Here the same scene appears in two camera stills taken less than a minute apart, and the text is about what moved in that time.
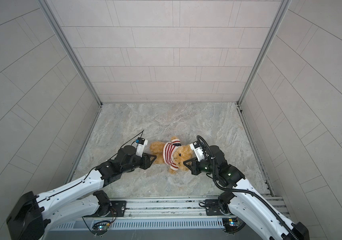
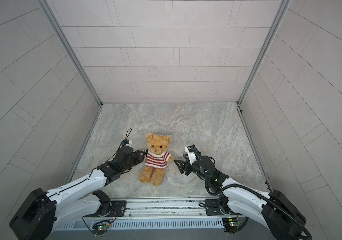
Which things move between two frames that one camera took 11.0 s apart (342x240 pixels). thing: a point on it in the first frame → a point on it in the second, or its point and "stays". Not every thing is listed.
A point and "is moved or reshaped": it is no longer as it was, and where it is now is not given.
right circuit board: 231,224 stays
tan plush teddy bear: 181,154 → 156,144
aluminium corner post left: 53,20 stays
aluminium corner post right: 279,17 stays
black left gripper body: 140,162 → 135,159
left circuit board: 100,227 stays
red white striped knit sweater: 168,154 is moved or reshaped
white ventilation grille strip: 148,224 stays
